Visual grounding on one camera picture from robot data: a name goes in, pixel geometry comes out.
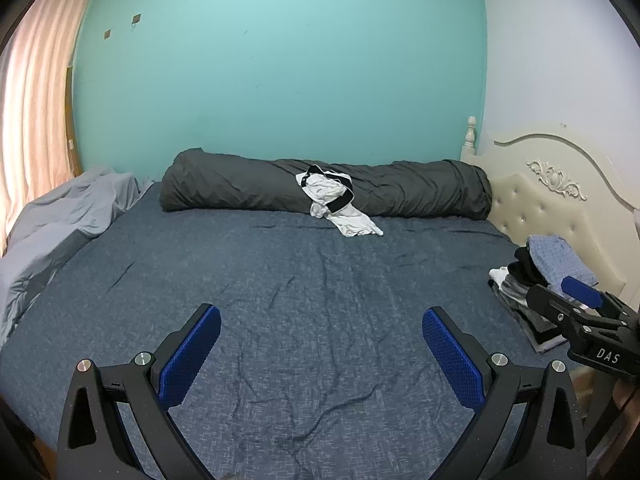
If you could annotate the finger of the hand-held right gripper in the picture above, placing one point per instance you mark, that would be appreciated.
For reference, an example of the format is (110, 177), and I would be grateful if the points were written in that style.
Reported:
(550, 310)
(580, 291)

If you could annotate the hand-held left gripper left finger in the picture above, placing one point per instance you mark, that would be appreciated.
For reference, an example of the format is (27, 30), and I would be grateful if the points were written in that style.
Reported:
(192, 355)

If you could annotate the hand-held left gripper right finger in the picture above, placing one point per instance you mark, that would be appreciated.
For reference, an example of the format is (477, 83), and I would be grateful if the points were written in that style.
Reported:
(452, 355)

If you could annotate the white polo shirt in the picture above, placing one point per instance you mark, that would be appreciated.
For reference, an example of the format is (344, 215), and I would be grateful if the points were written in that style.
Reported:
(350, 222)

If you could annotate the stack of folded clothes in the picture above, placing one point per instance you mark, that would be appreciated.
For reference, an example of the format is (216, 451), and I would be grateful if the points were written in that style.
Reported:
(550, 260)

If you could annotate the cream padded headboard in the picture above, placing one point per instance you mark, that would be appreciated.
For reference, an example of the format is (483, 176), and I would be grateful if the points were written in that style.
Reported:
(550, 210)

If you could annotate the bed with blue sheet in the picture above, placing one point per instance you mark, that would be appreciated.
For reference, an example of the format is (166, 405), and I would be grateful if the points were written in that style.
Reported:
(300, 310)

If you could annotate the dark grey rolled duvet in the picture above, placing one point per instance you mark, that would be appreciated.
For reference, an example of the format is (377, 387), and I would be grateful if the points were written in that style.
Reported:
(240, 185)

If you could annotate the light grey blanket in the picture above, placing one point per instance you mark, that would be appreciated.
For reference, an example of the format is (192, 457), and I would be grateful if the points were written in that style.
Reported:
(50, 240)

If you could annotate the pink curtain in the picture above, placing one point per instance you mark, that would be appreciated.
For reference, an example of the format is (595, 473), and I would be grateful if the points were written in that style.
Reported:
(35, 110)

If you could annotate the wooden window frame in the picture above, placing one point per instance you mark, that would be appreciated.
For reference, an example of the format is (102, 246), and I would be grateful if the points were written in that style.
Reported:
(71, 125)

